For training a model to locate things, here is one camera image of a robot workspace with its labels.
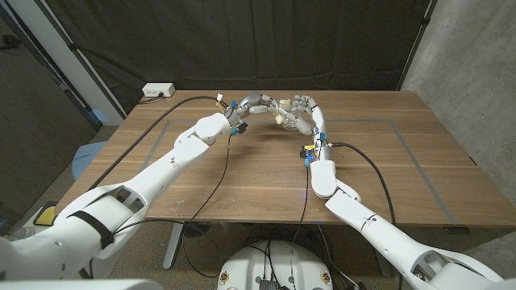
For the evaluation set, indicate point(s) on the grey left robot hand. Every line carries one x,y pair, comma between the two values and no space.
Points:
252,102

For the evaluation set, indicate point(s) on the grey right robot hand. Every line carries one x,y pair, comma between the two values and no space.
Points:
319,129

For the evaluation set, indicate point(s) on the clear glass cup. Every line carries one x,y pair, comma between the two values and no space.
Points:
291,124

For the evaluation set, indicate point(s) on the yellow sponge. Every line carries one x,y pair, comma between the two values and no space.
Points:
278,119

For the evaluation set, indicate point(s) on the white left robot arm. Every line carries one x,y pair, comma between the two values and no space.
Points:
161,169

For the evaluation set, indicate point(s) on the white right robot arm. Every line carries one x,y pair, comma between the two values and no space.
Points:
383,233

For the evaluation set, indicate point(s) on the black backdrop curtain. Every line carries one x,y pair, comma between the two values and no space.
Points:
262,44

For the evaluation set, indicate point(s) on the white power strip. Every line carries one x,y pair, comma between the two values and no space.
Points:
158,89

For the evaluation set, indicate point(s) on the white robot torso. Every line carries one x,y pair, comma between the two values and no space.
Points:
298,266

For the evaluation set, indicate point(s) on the black round fan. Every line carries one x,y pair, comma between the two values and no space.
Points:
197,230

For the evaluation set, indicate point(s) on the black backdrop stand pole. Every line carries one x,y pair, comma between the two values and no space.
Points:
421,30
72,46

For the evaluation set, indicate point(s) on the grey table leg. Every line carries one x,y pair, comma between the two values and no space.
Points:
385,269

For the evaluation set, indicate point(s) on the white table leg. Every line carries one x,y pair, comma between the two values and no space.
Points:
174,241

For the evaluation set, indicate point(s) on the white pillar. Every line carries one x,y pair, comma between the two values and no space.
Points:
56,48

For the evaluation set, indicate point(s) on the yellow and black floor object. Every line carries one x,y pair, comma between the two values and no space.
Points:
46,216

